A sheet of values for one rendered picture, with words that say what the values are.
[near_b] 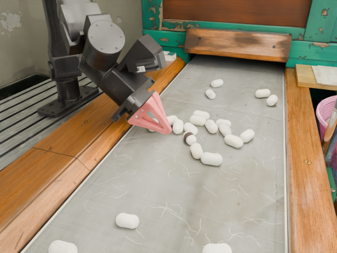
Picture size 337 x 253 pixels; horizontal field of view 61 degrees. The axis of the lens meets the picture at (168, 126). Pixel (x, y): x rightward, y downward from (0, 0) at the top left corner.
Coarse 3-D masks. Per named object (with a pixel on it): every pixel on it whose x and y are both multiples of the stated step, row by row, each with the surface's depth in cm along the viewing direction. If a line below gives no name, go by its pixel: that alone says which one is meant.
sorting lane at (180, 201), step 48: (192, 96) 72; (240, 96) 72; (144, 144) 53; (96, 192) 42; (144, 192) 42; (192, 192) 42; (240, 192) 42; (48, 240) 35; (96, 240) 35; (144, 240) 35; (192, 240) 35; (240, 240) 35
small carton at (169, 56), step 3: (165, 51) 91; (165, 54) 88; (168, 54) 88; (171, 54) 88; (174, 54) 88; (165, 57) 88; (168, 57) 88; (171, 57) 88; (174, 57) 89; (165, 60) 89; (168, 60) 88; (171, 60) 88
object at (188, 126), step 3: (186, 123) 56; (189, 123) 56; (186, 126) 56; (189, 126) 55; (192, 126) 55; (195, 126) 55; (186, 129) 56; (189, 129) 55; (192, 129) 55; (195, 129) 55; (192, 132) 55; (195, 132) 55; (195, 135) 55
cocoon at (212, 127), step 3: (207, 120) 58; (210, 120) 57; (207, 123) 57; (210, 123) 56; (213, 123) 56; (207, 126) 57; (210, 126) 56; (213, 126) 56; (216, 126) 56; (210, 129) 56; (213, 129) 55; (216, 129) 56; (210, 132) 56; (213, 132) 56
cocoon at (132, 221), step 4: (116, 216) 37; (120, 216) 36; (124, 216) 36; (128, 216) 36; (132, 216) 36; (136, 216) 37; (116, 220) 36; (120, 220) 36; (124, 220) 36; (128, 220) 36; (132, 220) 36; (136, 220) 36; (120, 224) 36; (124, 224) 36; (128, 224) 36; (132, 224) 36; (136, 224) 36; (132, 228) 36
